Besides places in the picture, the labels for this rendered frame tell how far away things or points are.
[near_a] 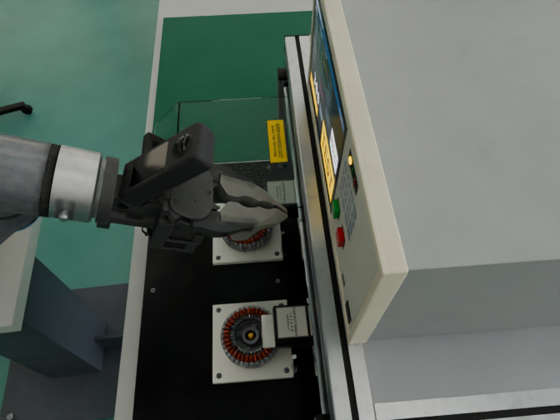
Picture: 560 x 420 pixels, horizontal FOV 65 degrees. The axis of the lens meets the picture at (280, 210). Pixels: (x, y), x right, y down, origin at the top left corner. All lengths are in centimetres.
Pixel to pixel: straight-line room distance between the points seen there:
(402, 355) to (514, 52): 36
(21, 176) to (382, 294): 34
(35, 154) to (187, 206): 15
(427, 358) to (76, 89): 234
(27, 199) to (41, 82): 229
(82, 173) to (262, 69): 97
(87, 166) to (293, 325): 47
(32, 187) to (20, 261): 68
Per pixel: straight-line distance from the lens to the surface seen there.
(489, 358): 59
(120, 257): 193
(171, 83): 136
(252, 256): 96
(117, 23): 300
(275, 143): 75
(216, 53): 144
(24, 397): 186
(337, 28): 55
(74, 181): 47
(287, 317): 81
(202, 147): 42
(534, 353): 62
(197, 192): 49
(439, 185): 42
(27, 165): 47
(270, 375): 88
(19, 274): 113
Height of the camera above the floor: 164
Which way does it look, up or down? 58 degrees down
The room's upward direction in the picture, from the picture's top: straight up
